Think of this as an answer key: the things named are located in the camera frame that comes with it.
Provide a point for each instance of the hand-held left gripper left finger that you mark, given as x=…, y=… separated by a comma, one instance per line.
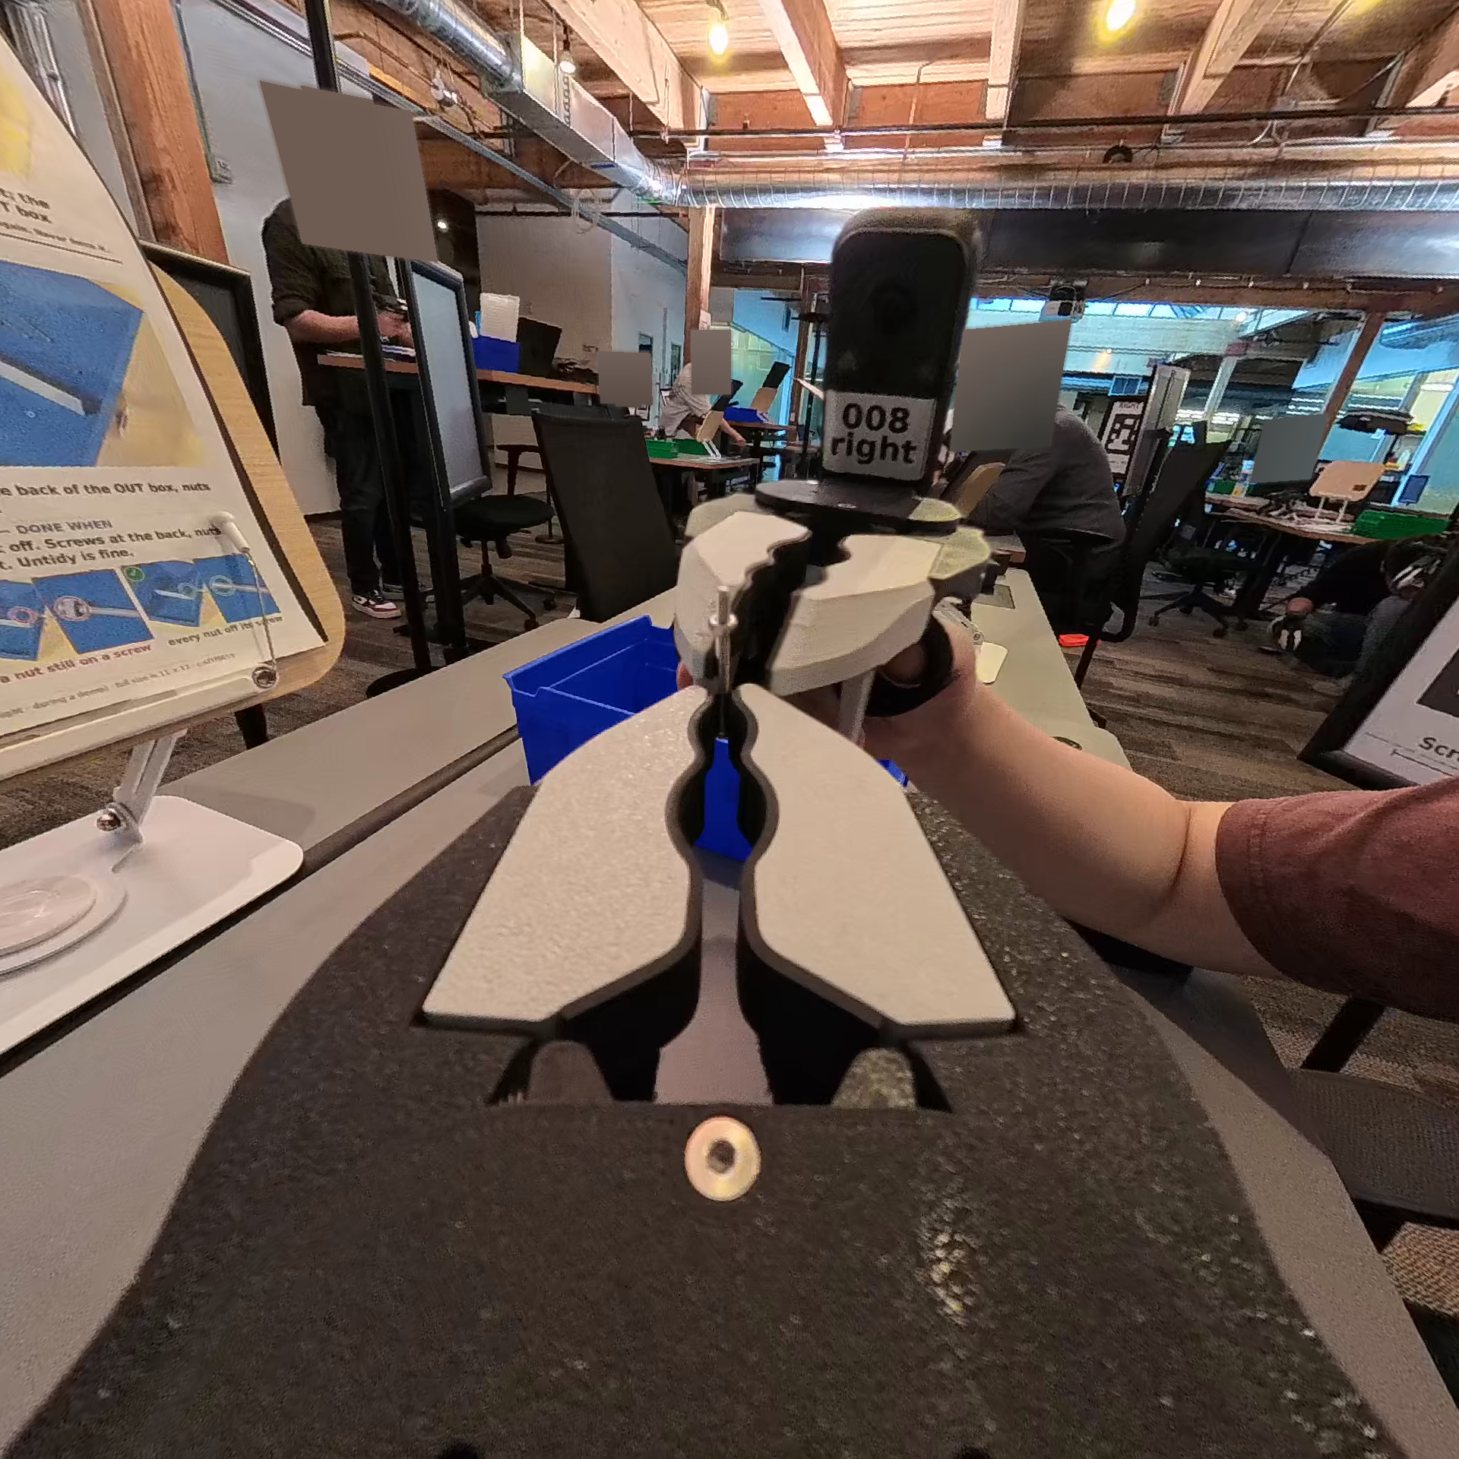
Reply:
x=557, y=890

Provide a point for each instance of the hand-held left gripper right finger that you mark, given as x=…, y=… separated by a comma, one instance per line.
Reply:
x=877, y=890

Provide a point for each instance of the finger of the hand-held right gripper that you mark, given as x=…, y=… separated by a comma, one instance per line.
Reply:
x=866, y=605
x=707, y=558

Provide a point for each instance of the small metal bolt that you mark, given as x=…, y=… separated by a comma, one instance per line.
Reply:
x=724, y=660

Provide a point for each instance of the blue plastic bin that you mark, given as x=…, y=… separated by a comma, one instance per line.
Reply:
x=569, y=695

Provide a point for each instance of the person's right forearm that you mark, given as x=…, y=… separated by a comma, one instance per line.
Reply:
x=1082, y=867

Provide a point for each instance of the person's right hand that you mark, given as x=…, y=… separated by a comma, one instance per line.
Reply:
x=934, y=730

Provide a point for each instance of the black mesh office chair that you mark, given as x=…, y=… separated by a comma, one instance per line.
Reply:
x=604, y=513

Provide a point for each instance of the tilted wooden document stand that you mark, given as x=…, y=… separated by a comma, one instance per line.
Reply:
x=974, y=485

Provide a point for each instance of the ceiling mounted projector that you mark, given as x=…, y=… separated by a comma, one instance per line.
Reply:
x=1061, y=303

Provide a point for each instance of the black wheeled office chair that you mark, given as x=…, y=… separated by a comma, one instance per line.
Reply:
x=502, y=518

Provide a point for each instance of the black framed marker sign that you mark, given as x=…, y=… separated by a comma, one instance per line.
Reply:
x=1122, y=440
x=1414, y=707

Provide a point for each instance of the blue storage bin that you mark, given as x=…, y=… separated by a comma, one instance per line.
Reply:
x=495, y=351

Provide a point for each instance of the black framed board stand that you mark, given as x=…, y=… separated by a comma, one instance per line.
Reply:
x=450, y=376
x=222, y=313

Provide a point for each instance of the instruction sheet on stand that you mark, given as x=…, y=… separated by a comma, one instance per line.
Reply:
x=307, y=593

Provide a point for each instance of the black office chair seat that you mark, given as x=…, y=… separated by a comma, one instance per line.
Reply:
x=1389, y=1128

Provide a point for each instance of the printed instruction poster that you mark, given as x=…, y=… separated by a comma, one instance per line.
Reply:
x=90, y=513

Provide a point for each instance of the silver ventilation duct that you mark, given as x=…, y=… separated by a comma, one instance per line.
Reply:
x=1139, y=188

